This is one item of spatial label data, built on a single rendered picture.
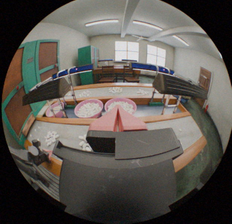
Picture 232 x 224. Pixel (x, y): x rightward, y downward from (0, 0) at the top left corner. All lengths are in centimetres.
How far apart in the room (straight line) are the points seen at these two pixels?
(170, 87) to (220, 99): 412
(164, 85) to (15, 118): 117
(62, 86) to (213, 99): 458
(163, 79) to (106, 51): 510
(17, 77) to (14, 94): 17
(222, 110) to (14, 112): 529
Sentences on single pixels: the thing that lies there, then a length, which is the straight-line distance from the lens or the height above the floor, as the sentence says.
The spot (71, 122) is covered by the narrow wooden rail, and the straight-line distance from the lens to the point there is 61.
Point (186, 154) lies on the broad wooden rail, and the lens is 58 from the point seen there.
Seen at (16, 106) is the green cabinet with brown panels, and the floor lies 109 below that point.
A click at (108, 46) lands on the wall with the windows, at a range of 535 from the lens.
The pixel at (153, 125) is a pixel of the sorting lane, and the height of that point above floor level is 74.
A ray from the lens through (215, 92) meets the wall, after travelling 441.
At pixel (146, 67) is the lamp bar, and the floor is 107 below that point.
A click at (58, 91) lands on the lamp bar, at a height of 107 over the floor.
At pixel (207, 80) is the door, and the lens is 459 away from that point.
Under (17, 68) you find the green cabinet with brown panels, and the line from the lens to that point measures 107.
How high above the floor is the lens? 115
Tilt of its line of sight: 37 degrees down
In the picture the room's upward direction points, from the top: straight up
